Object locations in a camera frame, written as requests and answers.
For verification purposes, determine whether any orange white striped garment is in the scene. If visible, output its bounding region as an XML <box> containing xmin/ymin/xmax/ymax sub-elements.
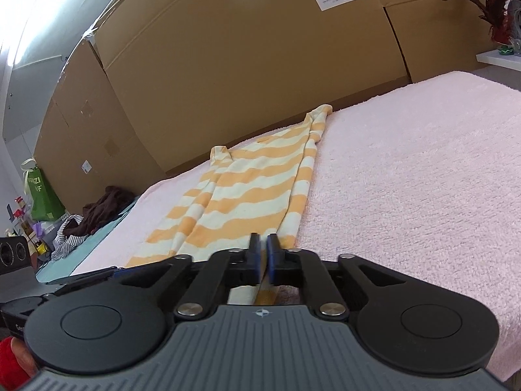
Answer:
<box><xmin>123</xmin><ymin>103</ymin><xmax>334</xmax><ymax>306</ymax></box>

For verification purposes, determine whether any person's left hand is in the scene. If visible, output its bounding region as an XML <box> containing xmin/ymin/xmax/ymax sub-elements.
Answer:
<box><xmin>11</xmin><ymin>337</ymin><xmax>38</xmax><ymax>378</ymax></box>

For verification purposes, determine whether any teal cloth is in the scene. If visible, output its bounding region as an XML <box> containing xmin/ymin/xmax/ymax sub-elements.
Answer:
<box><xmin>35</xmin><ymin>200</ymin><xmax>137</xmax><ymax>282</ymax></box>

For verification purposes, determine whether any grey striped garment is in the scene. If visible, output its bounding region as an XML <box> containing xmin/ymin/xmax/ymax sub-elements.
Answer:
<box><xmin>51</xmin><ymin>214</ymin><xmax>87</xmax><ymax>261</ymax></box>

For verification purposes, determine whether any dark brown garment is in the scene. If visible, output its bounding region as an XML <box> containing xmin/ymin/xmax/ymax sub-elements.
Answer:
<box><xmin>63</xmin><ymin>185</ymin><xmax>136</xmax><ymax>238</ymax></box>

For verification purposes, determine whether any black speaker box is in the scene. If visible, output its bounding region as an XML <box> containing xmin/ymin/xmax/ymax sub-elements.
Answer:
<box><xmin>0</xmin><ymin>236</ymin><xmax>31</xmax><ymax>274</ymax></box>

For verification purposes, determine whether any green gift bag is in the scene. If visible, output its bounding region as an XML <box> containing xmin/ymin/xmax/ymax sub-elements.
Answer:
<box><xmin>20</xmin><ymin>158</ymin><xmax>65</xmax><ymax>222</ymax></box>

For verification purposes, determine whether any pink terry towel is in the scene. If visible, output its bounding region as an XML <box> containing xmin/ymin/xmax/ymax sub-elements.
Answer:
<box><xmin>70</xmin><ymin>70</ymin><xmax>521</xmax><ymax>383</ymax></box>

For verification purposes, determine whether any left brown cardboard box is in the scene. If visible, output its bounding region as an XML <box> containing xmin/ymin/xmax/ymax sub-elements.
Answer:
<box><xmin>34</xmin><ymin>41</ymin><xmax>166</xmax><ymax>213</ymax></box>

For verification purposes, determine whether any large brown cardboard box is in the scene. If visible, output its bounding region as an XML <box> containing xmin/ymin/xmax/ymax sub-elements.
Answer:
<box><xmin>92</xmin><ymin>0</ymin><xmax>408</xmax><ymax>171</ymax></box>

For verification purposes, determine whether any right brown cardboard box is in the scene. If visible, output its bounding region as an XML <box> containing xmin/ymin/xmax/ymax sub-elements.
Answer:
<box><xmin>379</xmin><ymin>0</ymin><xmax>495</xmax><ymax>82</ymax></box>

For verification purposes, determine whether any white shelf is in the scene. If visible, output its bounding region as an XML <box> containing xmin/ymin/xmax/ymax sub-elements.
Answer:
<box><xmin>476</xmin><ymin>50</ymin><xmax>521</xmax><ymax>72</ymax></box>

